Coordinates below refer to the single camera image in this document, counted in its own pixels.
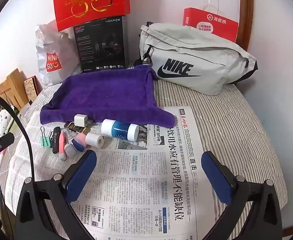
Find black slim case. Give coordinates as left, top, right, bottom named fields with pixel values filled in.
left=52, top=127, right=61, bottom=153

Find black headphone box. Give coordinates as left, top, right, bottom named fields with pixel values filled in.
left=73, top=16, right=127, bottom=73

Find white plastic shopping bag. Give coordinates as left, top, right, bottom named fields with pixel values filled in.
left=35, top=20, right=78, bottom=87

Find striped bedsheet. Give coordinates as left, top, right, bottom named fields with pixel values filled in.
left=0, top=62, right=288, bottom=240

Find brown wooden headboard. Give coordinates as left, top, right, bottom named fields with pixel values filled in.
left=238, top=0, right=255, bottom=52

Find white and blue bottle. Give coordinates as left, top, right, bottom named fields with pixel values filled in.
left=101, top=119, right=139, bottom=140

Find newspaper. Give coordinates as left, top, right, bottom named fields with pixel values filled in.
left=5, top=106, right=204, bottom=240

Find red paper bag white handles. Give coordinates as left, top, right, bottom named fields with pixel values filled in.
left=183, top=0, right=239, bottom=43

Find red gift bag gold cherries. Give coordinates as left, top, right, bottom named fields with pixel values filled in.
left=53, top=0, right=131, bottom=32

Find brown patterned book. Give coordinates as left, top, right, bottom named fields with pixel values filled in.
left=24, top=76, right=40, bottom=103

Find pink and white marker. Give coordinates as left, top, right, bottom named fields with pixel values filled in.
left=58, top=131, right=67, bottom=160

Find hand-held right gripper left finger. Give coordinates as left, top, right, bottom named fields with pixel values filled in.
left=15, top=150, right=97, bottom=240

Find white floral cloth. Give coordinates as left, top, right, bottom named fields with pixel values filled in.
left=0, top=109, right=14, bottom=135

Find light wooden frame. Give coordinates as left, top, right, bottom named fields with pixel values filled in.
left=0, top=68, right=29, bottom=110

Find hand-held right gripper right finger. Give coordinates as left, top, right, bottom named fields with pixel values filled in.
left=201, top=151, right=283, bottom=240

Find small white roll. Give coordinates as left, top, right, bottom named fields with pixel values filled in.
left=86, top=133, right=104, bottom=148

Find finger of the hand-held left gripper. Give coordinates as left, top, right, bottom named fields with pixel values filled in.
left=0, top=132, right=15, bottom=155

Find green binder clip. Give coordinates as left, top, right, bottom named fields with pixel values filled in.
left=40, top=127, right=52, bottom=147

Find pink and blue small container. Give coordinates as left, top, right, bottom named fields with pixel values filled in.
left=72, top=134, right=87, bottom=152

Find purple towel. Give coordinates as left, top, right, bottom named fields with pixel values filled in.
left=40, top=64, right=175, bottom=128

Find grey waist bag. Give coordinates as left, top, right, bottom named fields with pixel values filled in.
left=134, top=22, right=258, bottom=96

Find white charger plug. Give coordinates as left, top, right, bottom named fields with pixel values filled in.
left=74, top=114, right=87, bottom=125

